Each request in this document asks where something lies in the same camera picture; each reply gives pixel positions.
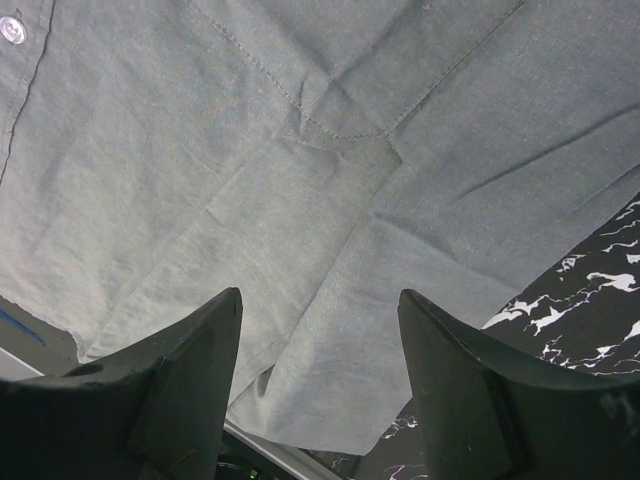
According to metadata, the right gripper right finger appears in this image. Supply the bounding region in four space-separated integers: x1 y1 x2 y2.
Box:
398 289 639 479

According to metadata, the black marble pattern mat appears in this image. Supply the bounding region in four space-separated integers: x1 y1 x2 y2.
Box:
308 198 639 479

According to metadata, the grey button shirt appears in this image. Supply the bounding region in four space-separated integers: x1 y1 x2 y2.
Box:
1 1 639 455

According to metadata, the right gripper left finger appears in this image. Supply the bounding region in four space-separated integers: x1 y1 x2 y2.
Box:
1 288 243 479

